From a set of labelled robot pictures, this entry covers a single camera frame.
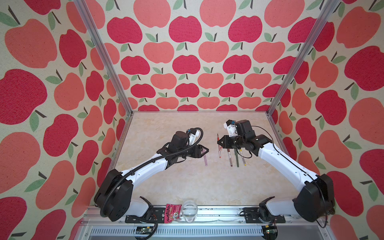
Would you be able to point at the green pen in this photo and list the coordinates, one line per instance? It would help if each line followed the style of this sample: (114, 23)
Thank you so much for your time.
(237, 158)

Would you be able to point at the pink snack packet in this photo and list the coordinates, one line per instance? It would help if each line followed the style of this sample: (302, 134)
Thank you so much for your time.
(172, 213)

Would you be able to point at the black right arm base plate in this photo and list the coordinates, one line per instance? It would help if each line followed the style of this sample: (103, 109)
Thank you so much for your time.
(255, 215)

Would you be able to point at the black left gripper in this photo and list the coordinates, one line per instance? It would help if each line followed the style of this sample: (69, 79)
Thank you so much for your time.
(199, 148)

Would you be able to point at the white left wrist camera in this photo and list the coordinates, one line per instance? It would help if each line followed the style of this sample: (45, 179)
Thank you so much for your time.
(193, 135)

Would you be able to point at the aluminium left rear frame post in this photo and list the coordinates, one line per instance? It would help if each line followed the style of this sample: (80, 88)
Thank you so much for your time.
(103, 53)

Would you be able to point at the red pen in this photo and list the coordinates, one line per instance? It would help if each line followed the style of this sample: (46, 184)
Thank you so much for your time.
(219, 147)

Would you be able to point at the white silver pen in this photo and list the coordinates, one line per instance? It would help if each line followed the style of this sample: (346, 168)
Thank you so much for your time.
(230, 157)

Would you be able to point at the clear glass bowl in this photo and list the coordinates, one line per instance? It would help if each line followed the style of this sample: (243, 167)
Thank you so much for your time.
(189, 211)

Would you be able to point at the aluminium right rear frame post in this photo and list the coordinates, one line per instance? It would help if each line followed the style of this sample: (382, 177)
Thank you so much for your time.
(319, 24)

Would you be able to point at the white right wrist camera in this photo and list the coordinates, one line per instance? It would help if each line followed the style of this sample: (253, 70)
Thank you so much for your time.
(230, 126)

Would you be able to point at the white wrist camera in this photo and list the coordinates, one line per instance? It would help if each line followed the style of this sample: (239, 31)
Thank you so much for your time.
(193, 135)
(230, 126)

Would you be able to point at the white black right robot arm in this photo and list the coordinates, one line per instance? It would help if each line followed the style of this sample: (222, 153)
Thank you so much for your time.
(316, 192)

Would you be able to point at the aluminium frame post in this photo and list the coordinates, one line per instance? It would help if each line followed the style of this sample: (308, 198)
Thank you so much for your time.
(319, 24)
(103, 53)

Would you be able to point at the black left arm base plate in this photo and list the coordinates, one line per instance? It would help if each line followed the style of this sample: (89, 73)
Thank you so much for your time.
(153, 214)

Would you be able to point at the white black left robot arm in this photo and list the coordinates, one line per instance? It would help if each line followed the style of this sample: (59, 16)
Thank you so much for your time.
(114, 197)

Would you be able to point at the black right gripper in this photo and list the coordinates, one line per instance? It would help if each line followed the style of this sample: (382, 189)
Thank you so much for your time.
(224, 144)

